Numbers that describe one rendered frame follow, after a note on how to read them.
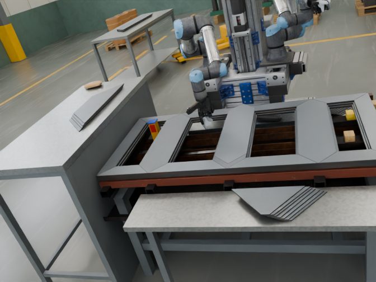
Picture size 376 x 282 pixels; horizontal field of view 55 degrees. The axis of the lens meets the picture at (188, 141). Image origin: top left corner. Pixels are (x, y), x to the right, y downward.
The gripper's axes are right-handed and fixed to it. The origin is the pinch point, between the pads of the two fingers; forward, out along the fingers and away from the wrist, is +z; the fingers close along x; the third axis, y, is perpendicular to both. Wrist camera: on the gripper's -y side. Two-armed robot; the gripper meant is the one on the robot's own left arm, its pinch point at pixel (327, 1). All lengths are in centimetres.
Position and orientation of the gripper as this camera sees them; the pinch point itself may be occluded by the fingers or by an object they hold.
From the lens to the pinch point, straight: 217.9
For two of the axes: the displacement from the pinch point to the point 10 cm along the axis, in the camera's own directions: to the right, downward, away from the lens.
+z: 1.2, 4.5, -8.9
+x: -9.3, 3.7, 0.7
